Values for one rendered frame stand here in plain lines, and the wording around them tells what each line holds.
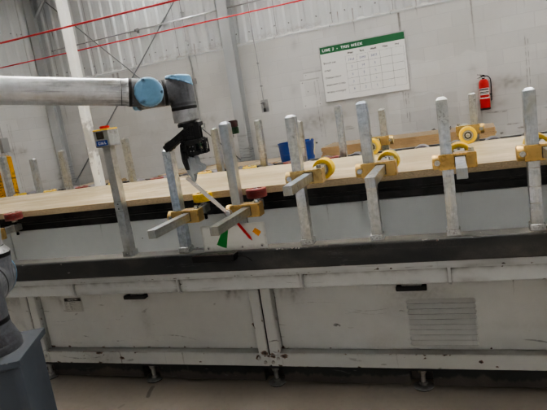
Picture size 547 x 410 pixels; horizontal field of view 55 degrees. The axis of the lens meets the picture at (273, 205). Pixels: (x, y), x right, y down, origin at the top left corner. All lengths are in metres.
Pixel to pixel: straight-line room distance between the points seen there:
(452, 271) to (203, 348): 1.22
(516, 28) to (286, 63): 3.62
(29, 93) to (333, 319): 1.42
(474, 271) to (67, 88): 1.42
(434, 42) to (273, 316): 7.09
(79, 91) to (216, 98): 8.37
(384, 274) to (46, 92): 1.25
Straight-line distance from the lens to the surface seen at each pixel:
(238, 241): 1.97
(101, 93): 1.73
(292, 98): 9.42
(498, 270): 1.89
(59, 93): 1.74
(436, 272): 1.89
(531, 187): 1.81
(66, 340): 2.96
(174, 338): 2.59
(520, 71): 8.86
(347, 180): 2.02
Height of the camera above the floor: 1.19
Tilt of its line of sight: 10 degrees down
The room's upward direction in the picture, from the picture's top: 9 degrees counter-clockwise
